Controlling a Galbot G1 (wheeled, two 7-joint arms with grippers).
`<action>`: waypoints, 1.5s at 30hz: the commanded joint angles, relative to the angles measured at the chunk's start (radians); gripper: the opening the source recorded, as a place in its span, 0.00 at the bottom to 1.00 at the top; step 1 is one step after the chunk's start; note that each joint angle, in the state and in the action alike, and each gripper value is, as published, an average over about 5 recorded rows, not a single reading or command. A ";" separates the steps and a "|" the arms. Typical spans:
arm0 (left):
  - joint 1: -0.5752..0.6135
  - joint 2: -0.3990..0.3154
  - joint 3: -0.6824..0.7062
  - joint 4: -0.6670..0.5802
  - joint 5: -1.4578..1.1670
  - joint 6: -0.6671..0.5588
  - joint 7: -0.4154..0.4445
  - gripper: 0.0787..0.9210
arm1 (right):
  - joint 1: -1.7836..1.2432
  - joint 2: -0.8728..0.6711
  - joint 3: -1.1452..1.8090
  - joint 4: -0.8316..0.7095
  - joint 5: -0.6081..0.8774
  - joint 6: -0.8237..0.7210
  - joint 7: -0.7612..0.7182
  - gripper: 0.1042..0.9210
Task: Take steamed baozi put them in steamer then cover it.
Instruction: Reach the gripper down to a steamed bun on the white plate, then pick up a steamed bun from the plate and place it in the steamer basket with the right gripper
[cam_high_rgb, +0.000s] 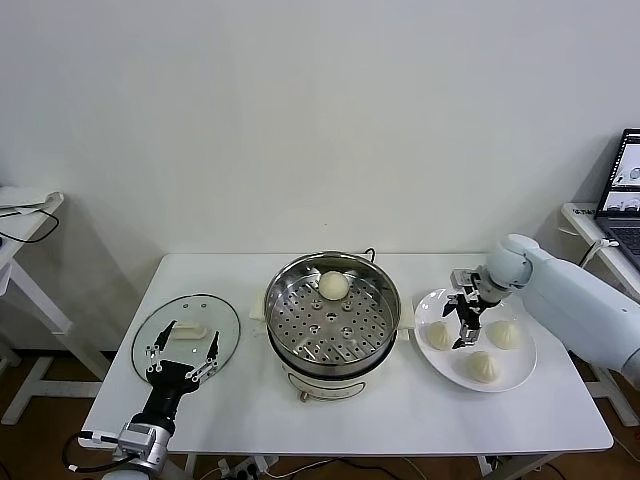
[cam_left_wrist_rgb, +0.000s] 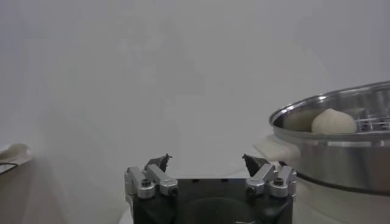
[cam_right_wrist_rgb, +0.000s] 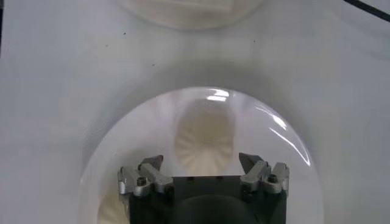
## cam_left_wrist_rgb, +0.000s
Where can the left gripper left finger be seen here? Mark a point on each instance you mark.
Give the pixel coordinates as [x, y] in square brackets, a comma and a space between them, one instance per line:
[160, 179]

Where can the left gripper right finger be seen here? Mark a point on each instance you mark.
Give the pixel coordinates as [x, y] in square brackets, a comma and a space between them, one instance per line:
[262, 176]

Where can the white steamed baozi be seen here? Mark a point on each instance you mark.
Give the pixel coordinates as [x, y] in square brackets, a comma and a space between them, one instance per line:
[333, 121]

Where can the perforated steel steamer basket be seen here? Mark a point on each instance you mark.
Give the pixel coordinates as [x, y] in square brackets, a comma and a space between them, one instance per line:
[335, 164]

